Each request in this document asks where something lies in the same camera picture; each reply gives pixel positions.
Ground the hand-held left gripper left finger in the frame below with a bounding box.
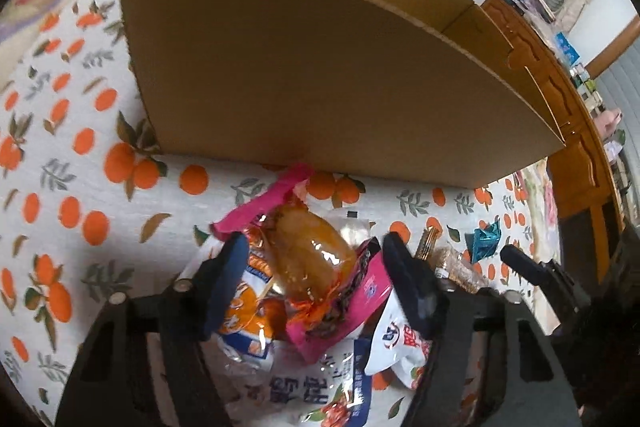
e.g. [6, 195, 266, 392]
[54, 232, 251, 427]

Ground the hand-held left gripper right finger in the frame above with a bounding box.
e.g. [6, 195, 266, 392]
[381, 232, 583, 427]

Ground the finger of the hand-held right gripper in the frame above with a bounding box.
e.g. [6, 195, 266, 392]
[500, 244, 593, 333]

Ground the teal candy wrapper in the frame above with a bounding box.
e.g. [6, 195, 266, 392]
[464, 219, 503, 264]

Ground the orange white snack packet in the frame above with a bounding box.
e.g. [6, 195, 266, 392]
[175, 227, 290, 373]

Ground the white red snack packet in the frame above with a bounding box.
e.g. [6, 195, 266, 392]
[364, 292, 433, 390]

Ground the small clear white snack packet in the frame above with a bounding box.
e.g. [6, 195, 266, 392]
[327, 209, 381, 253]

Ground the pink snack packet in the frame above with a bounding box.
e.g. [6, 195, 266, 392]
[210, 163, 396, 363]

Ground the large cardboard box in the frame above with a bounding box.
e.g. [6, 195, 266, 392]
[116, 0, 568, 188]

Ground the brown snack bar packet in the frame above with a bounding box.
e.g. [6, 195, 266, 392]
[414, 227, 443, 264]

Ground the clear peanut brittle packet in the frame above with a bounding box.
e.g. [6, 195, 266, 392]
[430, 244, 493, 295]

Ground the floral blanket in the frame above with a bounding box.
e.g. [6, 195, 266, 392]
[515, 159, 561, 258]

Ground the wooden cabinet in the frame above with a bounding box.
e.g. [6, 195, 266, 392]
[481, 0, 626, 258]

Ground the blue white snack bag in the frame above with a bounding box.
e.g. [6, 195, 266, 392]
[220, 332, 416, 427]

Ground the pink soft object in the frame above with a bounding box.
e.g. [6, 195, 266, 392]
[597, 107, 624, 141]

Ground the orange fruit print tablecloth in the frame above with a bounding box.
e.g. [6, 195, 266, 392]
[0, 0, 558, 427]

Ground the group of small bottles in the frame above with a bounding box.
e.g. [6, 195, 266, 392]
[570, 62, 603, 110]

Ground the grey window blind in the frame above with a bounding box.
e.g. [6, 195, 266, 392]
[597, 57, 640, 142]

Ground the blue box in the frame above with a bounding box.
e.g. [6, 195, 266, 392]
[554, 32, 581, 65]

